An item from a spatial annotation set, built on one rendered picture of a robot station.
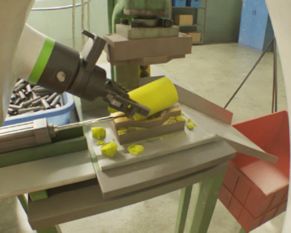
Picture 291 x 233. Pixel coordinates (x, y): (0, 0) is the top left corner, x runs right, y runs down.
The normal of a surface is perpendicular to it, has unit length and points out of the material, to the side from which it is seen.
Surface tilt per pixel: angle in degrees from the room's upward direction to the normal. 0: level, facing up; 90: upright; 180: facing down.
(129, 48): 90
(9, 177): 0
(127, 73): 90
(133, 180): 0
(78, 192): 0
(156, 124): 90
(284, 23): 108
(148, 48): 90
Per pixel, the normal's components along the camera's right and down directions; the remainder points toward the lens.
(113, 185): 0.00, -0.87
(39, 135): 0.38, 0.46
